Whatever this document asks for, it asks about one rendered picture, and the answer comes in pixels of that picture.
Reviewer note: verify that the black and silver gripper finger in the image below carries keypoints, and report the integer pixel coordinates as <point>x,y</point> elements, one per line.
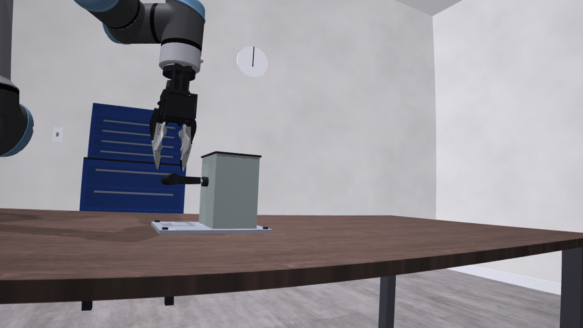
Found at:
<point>186,135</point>
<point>157,132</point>

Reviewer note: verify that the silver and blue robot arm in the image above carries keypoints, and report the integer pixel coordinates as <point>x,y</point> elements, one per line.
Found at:
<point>178,25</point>

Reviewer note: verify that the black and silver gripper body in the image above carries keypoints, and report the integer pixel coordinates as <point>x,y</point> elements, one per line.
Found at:
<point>178,105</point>

